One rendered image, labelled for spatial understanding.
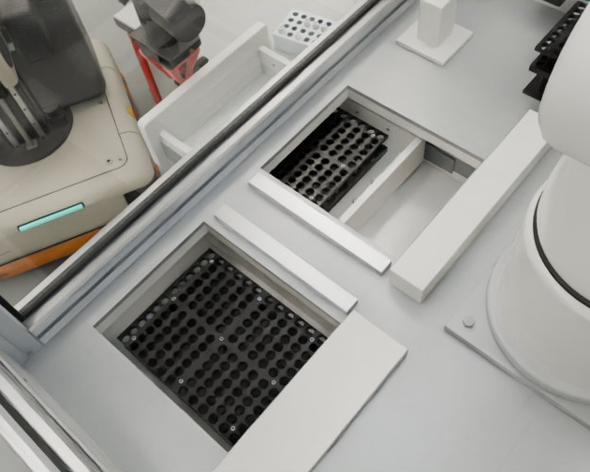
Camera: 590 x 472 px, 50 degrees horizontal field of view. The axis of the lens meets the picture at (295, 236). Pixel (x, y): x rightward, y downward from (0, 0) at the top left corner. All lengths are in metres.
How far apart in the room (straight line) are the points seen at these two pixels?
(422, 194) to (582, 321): 0.45
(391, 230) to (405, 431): 0.35
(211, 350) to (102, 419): 0.16
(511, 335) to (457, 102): 0.39
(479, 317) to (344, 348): 0.16
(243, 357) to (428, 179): 0.42
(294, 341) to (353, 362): 0.11
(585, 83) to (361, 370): 0.53
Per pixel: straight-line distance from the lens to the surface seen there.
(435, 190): 1.04
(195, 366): 0.84
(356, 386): 0.75
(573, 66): 0.29
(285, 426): 0.74
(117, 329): 0.97
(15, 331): 0.83
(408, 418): 0.75
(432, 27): 1.04
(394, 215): 1.00
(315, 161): 0.98
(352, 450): 0.74
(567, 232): 0.59
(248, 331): 0.85
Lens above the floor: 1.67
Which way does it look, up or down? 58 degrees down
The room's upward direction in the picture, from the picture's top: 10 degrees counter-clockwise
